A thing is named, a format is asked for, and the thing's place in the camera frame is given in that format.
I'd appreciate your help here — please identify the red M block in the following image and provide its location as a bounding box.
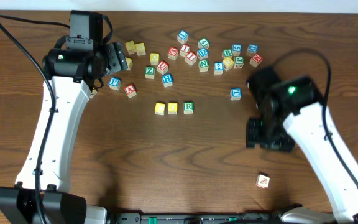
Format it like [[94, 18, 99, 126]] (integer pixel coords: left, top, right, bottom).
[[249, 54, 263, 68]]

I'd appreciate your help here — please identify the blue D block centre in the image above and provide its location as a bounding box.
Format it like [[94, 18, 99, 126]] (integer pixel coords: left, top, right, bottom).
[[197, 47, 209, 60]]

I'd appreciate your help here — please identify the blue l block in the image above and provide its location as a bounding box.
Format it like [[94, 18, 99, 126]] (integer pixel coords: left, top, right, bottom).
[[177, 30, 189, 44], [256, 174, 270, 188]]

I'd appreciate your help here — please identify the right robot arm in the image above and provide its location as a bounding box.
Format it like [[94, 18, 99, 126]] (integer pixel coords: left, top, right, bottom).
[[246, 67, 358, 223]]

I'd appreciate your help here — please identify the green Z block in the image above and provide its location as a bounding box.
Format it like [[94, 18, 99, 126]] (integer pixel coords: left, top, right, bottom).
[[145, 66, 155, 79]]

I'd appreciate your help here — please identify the red A block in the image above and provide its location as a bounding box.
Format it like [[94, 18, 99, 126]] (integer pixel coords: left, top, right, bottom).
[[124, 84, 137, 98]]

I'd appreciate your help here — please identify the green R block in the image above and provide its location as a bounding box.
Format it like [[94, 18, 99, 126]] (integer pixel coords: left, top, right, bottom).
[[183, 101, 194, 114]]

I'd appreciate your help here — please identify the red U block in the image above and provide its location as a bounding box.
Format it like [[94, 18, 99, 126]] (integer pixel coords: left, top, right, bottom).
[[157, 60, 169, 75]]

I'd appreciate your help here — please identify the yellow C block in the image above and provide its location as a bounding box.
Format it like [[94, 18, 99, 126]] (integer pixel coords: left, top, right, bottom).
[[155, 103, 165, 116]]

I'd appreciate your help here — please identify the blue D block right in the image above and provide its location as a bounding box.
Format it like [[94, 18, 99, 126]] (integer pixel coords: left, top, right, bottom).
[[246, 44, 258, 57]]

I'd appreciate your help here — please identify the green J block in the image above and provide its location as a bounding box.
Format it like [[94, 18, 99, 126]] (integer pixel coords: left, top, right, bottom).
[[233, 56, 244, 69]]

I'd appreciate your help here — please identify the yellow S block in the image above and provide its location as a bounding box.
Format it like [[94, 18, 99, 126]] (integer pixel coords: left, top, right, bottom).
[[135, 42, 146, 56]]

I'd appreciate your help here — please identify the yellow G block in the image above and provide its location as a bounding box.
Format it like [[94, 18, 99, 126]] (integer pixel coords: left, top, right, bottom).
[[222, 57, 234, 71]]

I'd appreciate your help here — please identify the yellow o block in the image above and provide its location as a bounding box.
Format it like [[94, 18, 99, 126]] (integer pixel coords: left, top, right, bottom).
[[168, 102, 178, 114], [150, 52, 160, 65]]

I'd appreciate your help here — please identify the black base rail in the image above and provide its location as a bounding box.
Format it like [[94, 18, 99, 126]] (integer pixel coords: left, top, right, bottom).
[[113, 203, 335, 224]]

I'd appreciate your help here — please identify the yellow block far left pair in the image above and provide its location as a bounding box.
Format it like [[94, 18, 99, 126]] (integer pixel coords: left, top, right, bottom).
[[125, 40, 136, 55]]

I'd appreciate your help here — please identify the green 4 block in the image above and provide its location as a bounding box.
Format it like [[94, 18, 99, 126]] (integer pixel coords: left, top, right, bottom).
[[198, 37, 210, 49]]

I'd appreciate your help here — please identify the blue P block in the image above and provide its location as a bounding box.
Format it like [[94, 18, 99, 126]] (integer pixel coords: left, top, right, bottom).
[[108, 77, 121, 91]]

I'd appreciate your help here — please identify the blue T block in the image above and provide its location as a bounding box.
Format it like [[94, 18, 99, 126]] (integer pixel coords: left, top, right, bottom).
[[230, 88, 242, 101]]

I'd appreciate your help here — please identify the blue L block top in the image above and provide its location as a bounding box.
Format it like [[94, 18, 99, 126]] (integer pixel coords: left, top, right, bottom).
[[177, 30, 189, 44]]

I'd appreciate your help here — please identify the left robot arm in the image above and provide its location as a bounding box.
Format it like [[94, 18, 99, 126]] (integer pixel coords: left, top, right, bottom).
[[0, 11, 127, 223]]

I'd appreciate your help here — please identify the blue 5 block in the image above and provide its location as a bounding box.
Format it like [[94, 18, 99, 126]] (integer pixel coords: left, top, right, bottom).
[[231, 44, 242, 57]]

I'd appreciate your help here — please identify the yellow block beside green L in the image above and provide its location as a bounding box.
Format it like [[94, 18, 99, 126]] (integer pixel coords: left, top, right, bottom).
[[126, 57, 133, 70]]

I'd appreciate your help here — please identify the red I block upper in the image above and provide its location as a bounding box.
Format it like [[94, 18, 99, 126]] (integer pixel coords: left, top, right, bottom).
[[180, 44, 191, 57]]

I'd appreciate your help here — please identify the blue d block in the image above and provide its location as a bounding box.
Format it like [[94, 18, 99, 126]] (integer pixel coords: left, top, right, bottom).
[[246, 44, 258, 57], [197, 47, 209, 60]]

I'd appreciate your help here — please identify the blue H block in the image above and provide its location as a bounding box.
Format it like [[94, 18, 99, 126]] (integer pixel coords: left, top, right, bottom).
[[162, 73, 173, 88]]

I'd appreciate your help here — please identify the red I block lower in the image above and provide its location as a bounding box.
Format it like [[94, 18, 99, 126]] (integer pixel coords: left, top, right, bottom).
[[185, 51, 198, 66]]

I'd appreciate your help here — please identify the red E block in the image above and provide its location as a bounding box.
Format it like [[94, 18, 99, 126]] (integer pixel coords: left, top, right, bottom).
[[167, 47, 179, 60]]

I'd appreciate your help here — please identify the blue 2 block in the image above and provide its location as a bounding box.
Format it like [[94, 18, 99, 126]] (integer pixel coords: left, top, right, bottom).
[[214, 62, 224, 75]]

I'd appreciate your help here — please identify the green B block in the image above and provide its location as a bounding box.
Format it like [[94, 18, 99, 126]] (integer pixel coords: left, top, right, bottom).
[[222, 49, 233, 59]]

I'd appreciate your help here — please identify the green N block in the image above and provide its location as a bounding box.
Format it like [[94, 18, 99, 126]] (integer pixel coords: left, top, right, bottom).
[[198, 59, 209, 72]]

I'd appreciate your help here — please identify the red i block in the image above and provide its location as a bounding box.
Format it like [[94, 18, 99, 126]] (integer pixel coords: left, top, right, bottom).
[[180, 44, 191, 57], [185, 51, 198, 66]]

